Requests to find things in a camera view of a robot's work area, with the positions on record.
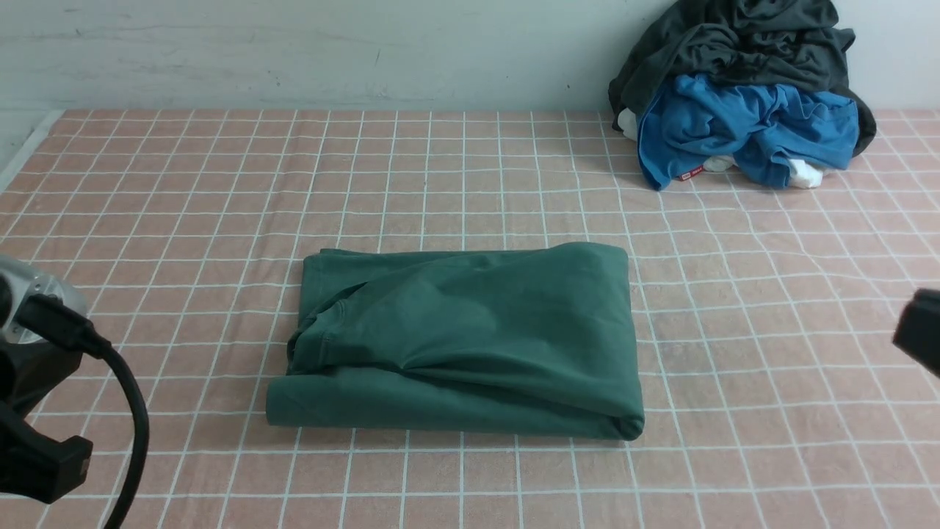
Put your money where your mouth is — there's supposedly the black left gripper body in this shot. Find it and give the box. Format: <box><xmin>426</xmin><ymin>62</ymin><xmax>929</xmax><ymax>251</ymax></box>
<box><xmin>1</xmin><ymin>342</ymin><xmax>93</xmax><ymax>505</ymax></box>

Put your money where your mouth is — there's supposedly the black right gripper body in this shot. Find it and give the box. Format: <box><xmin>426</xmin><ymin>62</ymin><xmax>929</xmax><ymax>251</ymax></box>
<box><xmin>892</xmin><ymin>288</ymin><xmax>940</xmax><ymax>378</ymax></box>

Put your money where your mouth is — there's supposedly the green long-sleeve top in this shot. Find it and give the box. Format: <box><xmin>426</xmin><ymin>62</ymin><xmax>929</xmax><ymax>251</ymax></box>
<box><xmin>265</xmin><ymin>242</ymin><xmax>645</xmax><ymax>442</ymax></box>

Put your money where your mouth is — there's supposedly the blue garment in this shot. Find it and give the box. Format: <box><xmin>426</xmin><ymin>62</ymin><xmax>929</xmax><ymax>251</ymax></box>
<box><xmin>637</xmin><ymin>73</ymin><xmax>860</xmax><ymax>190</ymax></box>

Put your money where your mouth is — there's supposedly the dark grey garment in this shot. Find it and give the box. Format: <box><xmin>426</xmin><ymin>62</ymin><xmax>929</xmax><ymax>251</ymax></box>
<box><xmin>608</xmin><ymin>1</ymin><xmax>877</xmax><ymax>155</ymax></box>

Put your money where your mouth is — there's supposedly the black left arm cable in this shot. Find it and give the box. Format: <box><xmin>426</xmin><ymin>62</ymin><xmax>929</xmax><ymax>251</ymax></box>
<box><xmin>13</xmin><ymin>294</ymin><xmax>151</xmax><ymax>529</ymax></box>

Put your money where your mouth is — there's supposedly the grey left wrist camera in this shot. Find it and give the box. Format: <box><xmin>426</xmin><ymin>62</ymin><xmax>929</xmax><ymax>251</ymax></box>
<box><xmin>0</xmin><ymin>253</ymin><xmax>89</xmax><ymax>346</ymax></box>

